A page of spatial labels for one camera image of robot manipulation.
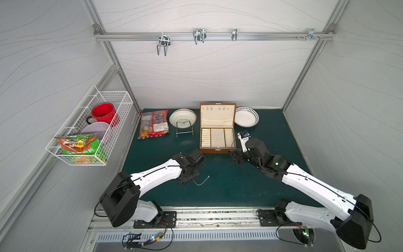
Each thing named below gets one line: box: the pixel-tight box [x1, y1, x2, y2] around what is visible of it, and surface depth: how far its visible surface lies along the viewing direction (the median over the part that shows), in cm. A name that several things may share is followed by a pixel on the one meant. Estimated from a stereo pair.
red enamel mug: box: [85, 102, 121, 127], surface depth 66 cm
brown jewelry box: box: [199, 102, 237, 154], surface depth 101 cm
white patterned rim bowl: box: [234, 106, 260, 128], surface depth 117 cm
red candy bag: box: [137, 109, 170, 140], surface depth 109 cm
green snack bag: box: [54, 133, 101, 155], surface depth 55 cm
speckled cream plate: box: [168, 108, 198, 129], surface depth 98 cm
